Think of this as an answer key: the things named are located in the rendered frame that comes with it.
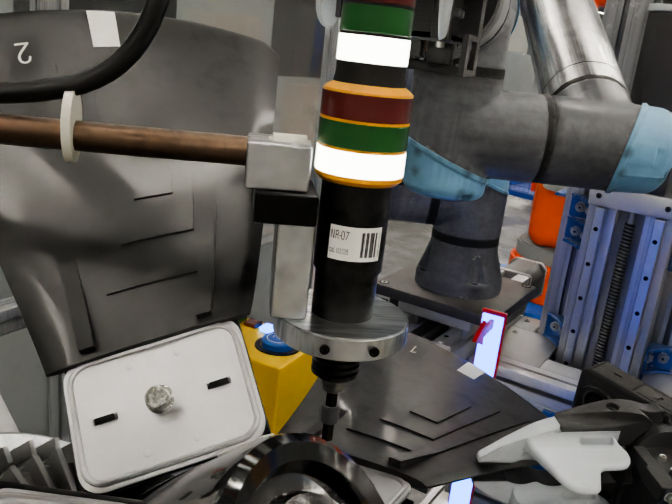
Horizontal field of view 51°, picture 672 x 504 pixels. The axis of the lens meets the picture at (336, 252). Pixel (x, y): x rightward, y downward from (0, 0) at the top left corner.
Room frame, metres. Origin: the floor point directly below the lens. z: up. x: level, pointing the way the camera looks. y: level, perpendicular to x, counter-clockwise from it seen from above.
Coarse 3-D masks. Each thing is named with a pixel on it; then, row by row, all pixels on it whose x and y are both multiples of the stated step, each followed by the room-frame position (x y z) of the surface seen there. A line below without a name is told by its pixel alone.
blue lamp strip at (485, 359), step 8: (488, 320) 0.65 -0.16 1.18; (496, 320) 0.65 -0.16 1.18; (496, 328) 0.65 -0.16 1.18; (488, 336) 0.65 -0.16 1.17; (496, 336) 0.65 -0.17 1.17; (480, 344) 0.65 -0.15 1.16; (488, 344) 0.65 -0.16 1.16; (496, 344) 0.65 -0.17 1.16; (480, 352) 0.65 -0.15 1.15; (488, 352) 0.65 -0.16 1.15; (496, 352) 0.65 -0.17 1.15; (480, 360) 0.65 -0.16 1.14; (488, 360) 0.65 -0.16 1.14; (480, 368) 0.65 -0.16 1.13; (488, 368) 0.65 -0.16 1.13; (464, 480) 0.65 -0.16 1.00; (456, 488) 0.65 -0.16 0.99; (464, 488) 0.65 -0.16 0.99; (456, 496) 0.65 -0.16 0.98; (464, 496) 0.65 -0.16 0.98
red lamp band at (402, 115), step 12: (324, 96) 0.34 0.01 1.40; (336, 96) 0.33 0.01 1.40; (348, 96) 0.32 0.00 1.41; (360, 96) 0.32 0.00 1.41; (372, 96) 0.32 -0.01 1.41; (324, 108) 0.33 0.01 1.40; (336, 108) 0.33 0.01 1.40; (348, 108) 0.32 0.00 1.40; (360, 108) 0.32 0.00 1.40; (372, 108) 0.32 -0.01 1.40; (384, 108) 0.32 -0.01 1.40; (396, 108) 0.33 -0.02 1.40; (408, 108) 0.33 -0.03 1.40; (360, 120) 0.32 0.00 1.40; (372, 120) 0.32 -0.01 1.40; (384, 120) 0.32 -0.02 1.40; (396, 120) 0.33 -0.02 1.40; (408, 120) 0.33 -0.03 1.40
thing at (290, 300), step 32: (256, 160) 0.32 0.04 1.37; (288, 160) 0.32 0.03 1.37; (256, 192) 0.32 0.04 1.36; (288, 192) 0.32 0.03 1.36; (288, 224) 0.32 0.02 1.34; (288, 256) 0.32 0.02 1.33; (288, 288) 0.32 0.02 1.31; (288, 320) 0.32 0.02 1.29; (320, 320) 0.33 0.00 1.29; (384, 320) 0.34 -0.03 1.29; (320, 352) 0.31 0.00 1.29; (352, 352) 0.31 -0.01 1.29; (384, 352) 0.32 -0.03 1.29
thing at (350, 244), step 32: (352, 192) 0.33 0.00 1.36; (384, 192) 0.33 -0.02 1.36; (320, 224) 0.34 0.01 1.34; (352, 224) 0.33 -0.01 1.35; (384, 224) 0.34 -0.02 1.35; (320, 256) 0.33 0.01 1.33; (352, 256) 0.33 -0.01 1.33; (320, 288) 0.33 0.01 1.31; (352, 288) 0.33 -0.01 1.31; (352, 320) 0.33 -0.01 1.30
